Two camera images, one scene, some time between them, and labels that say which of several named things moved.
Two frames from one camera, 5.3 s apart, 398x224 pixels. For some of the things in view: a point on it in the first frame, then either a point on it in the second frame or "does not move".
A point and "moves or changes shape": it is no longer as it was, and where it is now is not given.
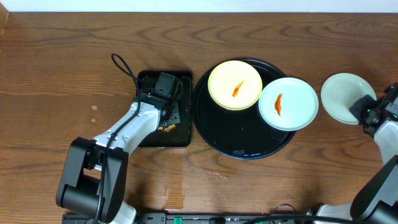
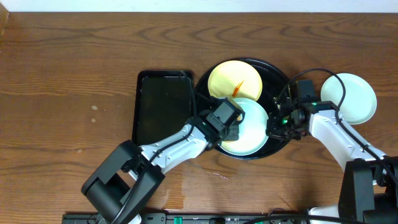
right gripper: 356,107 to 273,129
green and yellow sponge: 171,127 to 239,117
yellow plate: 235,85 does not move
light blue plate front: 341,91 does not move
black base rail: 183,218 does not move
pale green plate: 299,107 moves or changes shape
